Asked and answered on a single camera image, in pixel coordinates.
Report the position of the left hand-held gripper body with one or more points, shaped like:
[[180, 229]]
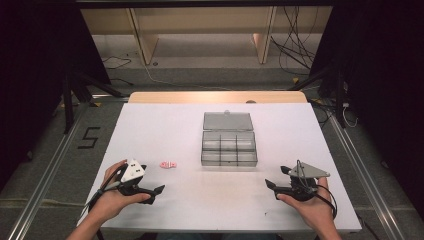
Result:
[[133, 171]]

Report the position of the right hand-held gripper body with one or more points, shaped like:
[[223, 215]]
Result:
[[301, 186]]

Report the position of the person's right hand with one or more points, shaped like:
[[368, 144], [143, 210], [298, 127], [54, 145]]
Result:
[[315, 210]]

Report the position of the person's left hand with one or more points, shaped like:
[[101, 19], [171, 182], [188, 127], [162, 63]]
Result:
[[111, 201]]

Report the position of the small pink hinge piece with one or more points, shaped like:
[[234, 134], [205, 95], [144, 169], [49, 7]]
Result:
[[168, 164]]

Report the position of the white table board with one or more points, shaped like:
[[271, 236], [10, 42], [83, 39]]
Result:
[[206, 200]]

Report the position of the clear plastic compartment box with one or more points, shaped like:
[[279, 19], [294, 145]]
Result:
[[228, 146]]

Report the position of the black metal stand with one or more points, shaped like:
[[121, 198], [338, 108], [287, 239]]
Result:
[[68, 106], [338, 100]]

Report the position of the wooden table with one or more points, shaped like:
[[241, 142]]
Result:
[[200, 97]]

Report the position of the black curtain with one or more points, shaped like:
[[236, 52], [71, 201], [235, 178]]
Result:
[[30, 83], [386, 100]]

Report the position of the wooden background desk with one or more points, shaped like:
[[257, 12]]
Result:
[[200, 20]]

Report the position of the aluminium floor rail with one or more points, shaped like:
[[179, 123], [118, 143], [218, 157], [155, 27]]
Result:
[[366, 180], [40, 186]]

